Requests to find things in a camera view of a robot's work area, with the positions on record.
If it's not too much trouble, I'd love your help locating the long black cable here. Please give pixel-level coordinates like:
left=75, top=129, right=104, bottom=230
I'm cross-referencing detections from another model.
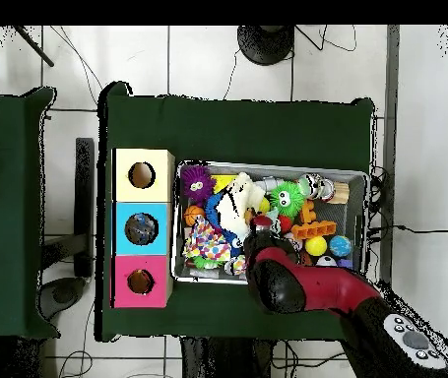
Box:
left=366, top=222, right=448, bottom=239

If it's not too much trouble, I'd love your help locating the orange plastic building block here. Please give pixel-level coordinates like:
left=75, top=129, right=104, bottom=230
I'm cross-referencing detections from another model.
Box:
left=290, top=200, right=338, bottom=241

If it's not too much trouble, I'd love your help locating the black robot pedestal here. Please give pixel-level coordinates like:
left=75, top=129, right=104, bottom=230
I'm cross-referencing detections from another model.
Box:
left=179, top=337, right=278, bottom=378

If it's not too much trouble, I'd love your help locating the green cloth side table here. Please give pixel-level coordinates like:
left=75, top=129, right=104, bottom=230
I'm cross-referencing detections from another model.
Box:
left=0, top=87, right=60, bottom=341

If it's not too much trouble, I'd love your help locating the shallow mesh bin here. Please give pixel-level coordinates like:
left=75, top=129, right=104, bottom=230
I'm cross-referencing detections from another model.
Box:
left=170, top=158, right=369, bottom=291

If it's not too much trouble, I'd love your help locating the blue spiky ball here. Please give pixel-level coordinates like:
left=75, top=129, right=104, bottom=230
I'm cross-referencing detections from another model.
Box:
left=203, top=192, right=245, bottom=249

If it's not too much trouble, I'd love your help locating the plain yellow ball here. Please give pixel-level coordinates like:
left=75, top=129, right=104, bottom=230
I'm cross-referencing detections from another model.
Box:
left=304, top=234, right=328, bottom=257

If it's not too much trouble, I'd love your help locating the green spiky ball with eyes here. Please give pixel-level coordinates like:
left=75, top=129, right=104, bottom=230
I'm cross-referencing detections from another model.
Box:
left=269, top=180, right=306, bottom=219

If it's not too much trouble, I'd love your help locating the dark green tablecloth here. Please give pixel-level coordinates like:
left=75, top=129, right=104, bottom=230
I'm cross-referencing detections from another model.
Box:
left=95, top=81, right=375, bottom=343

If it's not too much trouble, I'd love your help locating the small globe ball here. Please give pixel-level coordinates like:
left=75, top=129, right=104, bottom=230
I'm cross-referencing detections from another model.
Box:
left=328, top=234, right=353, bottom=258

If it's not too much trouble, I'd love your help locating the black rod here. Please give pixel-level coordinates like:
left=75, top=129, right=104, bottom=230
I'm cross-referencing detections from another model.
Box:
left=12, top=25, right=55, bottom=68

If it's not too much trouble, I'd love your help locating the small orange basketball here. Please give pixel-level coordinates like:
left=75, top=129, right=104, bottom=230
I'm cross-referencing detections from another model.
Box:
left=183, top=205, right=208, bottom=228

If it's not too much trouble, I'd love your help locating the cream waffle cloth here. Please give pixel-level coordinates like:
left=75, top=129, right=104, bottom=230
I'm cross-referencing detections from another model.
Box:
left=215, top=171, right=267, bottom=241

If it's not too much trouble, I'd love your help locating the black round stand base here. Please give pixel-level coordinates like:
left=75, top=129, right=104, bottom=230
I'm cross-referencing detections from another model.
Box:
left=236, top=25, right=295, bottom=67

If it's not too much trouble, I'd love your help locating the confetti print cloth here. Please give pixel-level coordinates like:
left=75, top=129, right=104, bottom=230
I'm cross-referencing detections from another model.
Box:
left=182, top=215, right=232, bottom=263

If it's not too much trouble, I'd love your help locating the grey stand foot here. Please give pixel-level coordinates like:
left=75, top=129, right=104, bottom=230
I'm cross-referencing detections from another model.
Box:
left=37, top=276, right=88, bottom=321

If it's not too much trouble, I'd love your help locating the black upright panel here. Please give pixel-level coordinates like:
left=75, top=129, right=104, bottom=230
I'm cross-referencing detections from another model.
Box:
left=74, top=137, right=96, bottom=279

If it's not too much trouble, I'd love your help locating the wooden three-hole box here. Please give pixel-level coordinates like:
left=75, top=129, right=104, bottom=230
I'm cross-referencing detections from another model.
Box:
left=110, top=148, right=176, bottom=309

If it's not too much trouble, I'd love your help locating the purple spiky ball with eyes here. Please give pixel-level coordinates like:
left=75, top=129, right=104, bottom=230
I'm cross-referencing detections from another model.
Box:
left=179, top=165, right=218, bottom=205

